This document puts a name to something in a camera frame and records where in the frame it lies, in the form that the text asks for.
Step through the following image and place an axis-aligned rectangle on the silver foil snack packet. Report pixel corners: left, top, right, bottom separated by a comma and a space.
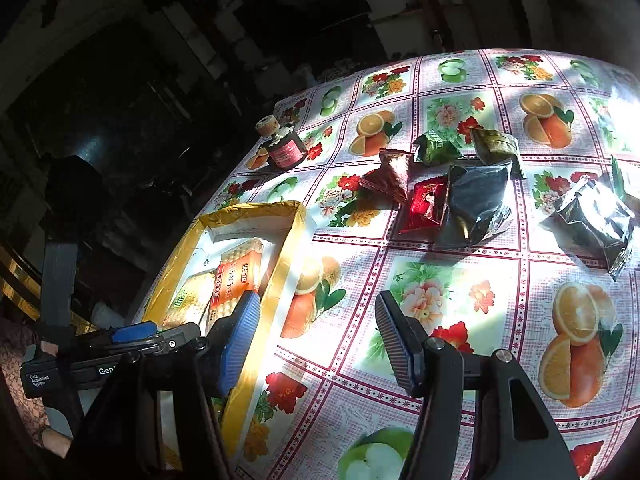
540, 177, 636, 281

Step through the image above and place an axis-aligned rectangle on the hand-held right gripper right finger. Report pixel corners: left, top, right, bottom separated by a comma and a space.
375, 290, 581, 480

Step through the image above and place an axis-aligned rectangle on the black foil snack packet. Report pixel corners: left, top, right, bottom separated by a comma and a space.
434, 160, 516, 250

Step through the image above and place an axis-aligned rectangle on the red candy packet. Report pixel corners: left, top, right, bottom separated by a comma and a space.
399, 177, 451, 235

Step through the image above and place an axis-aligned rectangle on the small bottle red label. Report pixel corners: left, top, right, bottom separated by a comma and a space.
255, 115, 308, 170

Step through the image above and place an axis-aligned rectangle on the brown red triangular packet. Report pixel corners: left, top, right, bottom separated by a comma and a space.
359, 149, 416, 206

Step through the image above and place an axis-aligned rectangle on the orange cracker packet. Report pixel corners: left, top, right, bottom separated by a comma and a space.
207, 237, 266, 321

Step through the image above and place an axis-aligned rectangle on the pale green cracker packet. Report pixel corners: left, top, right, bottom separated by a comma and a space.
162, 270, 218, 331

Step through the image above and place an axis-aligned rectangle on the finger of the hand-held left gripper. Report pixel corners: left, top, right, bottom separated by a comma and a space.
150, 322, 201, 352
111, 322, 157, 345

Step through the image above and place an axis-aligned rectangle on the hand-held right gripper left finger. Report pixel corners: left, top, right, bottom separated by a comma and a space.
65, 290, 262, 480

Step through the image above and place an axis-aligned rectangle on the small green snack packet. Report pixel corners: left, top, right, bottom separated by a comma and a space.
412, 130, 468, 167

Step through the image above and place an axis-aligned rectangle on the patterned brown cloth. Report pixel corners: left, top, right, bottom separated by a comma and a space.
0, 315, 51, 446

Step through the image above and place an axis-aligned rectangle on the dark green gold packet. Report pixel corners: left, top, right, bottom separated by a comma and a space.
470, 127, 526, 178

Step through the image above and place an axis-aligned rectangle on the grey upright post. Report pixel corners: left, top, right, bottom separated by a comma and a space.
40, 237, 80, 333

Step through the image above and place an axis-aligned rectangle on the yellow cardboard box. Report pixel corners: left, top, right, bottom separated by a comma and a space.
132, 201, 308, 466

